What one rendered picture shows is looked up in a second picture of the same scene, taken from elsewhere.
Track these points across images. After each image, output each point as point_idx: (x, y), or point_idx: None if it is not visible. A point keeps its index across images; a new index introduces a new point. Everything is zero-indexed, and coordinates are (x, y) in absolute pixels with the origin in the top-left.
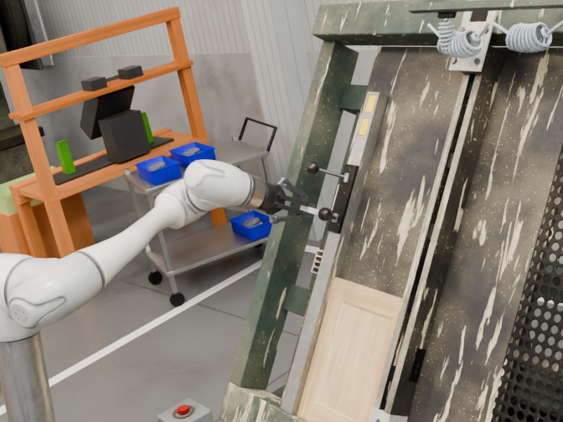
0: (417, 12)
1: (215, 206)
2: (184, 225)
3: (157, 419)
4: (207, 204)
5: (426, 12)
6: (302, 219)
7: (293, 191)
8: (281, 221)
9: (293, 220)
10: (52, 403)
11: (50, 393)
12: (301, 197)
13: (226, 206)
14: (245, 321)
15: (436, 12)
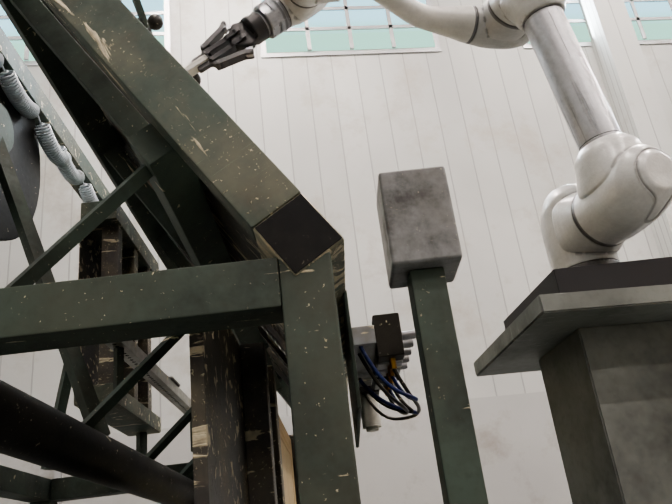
0: (139, 5)
1: (312, 14)
2: (334, 1)
3: (445, 171)
4: (319, 8)
5: (140, 11)
6: (217, 69)
7: (217, 41)
8: (245, 59)
9: (228, 65)
10: (549, 85)
11: (546, 78)
12: (205, 48)
13: (302, 20)
14: (236, 123)
15: (142, 19)
